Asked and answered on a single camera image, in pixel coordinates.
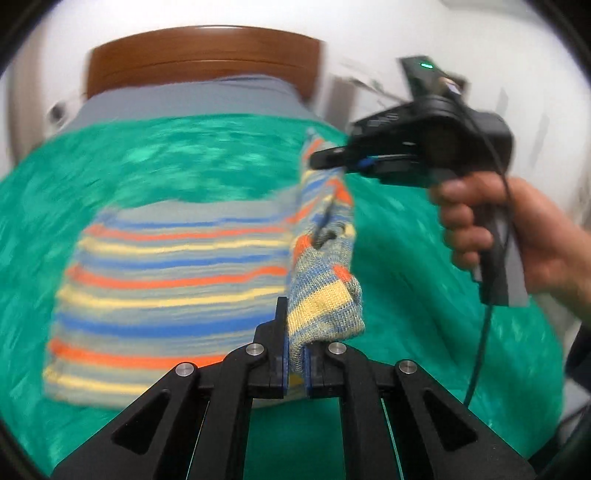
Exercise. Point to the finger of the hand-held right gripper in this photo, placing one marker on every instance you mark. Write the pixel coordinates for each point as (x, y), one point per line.
(330, 158)

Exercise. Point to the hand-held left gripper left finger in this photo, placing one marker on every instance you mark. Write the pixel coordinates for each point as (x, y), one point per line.
(285, 369)

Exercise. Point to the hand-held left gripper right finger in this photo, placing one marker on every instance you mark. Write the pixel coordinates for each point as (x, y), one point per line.
(308, 374)

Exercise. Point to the striped knit sweater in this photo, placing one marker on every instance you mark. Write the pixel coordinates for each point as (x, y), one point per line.
(161, 277)

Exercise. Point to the person's right forearm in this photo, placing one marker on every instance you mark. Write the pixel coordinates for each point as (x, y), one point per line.
(582, 272)

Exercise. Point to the person's right hand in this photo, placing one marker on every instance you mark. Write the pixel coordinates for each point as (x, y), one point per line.
(545, 244)

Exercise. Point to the green fuzzy blanket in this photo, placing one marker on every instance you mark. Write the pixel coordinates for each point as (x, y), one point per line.
(415, 277)

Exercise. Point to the grey bed sheet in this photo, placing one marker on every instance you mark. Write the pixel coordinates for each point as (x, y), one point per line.
(184, 101)

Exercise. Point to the brown wooden headboard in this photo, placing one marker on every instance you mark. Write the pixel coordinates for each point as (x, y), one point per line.
(207, 50)

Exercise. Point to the white round appliance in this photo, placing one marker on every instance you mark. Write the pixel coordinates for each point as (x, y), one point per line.
(60, 113)

